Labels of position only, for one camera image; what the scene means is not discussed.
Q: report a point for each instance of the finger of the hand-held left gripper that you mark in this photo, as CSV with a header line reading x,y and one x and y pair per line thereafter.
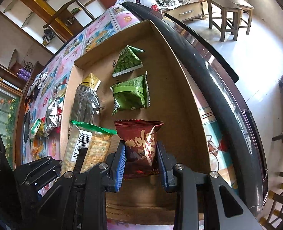
x,y
36,172

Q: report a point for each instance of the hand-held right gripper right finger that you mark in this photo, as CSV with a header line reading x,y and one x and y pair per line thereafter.
x,y
165,170

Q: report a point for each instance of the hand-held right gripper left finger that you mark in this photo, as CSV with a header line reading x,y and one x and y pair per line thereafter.
x,y
119,170

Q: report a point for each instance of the cracker packet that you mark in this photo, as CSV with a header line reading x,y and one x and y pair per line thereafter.
x,y
96,146

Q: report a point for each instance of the dark red snack packet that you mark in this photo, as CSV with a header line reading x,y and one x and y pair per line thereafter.
x,y
140,136

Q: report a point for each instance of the silver foil packet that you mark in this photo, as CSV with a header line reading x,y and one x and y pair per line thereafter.
x,y
54,117

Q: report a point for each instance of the cardboard box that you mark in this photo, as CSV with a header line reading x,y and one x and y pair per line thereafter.
x,y
175,95

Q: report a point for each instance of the grey packet with gold top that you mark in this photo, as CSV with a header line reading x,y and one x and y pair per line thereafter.
x,y
85,103

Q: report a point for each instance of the green snack packet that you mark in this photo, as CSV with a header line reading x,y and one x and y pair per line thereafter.
x,y
130,93

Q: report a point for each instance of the triangular green pea packet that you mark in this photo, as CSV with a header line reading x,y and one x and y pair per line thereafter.
x,y
128,61

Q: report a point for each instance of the orange packet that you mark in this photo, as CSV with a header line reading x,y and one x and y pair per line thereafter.
x,y
37,146

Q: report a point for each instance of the small green packet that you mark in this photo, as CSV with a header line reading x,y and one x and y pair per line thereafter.
x,y
36,126

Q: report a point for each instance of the black smartphone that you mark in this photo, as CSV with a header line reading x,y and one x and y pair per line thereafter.
x,y
26,127

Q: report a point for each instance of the floral painted panel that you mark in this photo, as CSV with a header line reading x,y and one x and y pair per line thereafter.
x,y
0,110

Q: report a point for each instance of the purple bottle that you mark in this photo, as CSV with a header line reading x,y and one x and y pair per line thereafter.
x,y
27,72
21,74

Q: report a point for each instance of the wooden chair with yellow ties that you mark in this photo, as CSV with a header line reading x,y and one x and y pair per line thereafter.
x,y
280,196

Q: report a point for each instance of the dark bundle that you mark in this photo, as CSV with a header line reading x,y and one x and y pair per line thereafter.
x,y
47,37

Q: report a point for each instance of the printed fruit tablecloth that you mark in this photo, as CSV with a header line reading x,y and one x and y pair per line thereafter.
x,y
96,32

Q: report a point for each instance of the wooden armchair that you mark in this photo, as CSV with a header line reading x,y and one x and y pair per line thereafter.
x,y
67,16

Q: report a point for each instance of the low wooden cabinet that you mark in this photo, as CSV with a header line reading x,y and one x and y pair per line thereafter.
x,y
187,8

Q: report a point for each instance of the wooden stool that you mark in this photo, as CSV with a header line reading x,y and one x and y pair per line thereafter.
x,y
245,9
224,12

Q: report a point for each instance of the checked cloth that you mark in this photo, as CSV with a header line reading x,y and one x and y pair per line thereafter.
x,y
167,1

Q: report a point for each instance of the white plastic bag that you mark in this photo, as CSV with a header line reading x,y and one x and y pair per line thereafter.
x,y
147,0

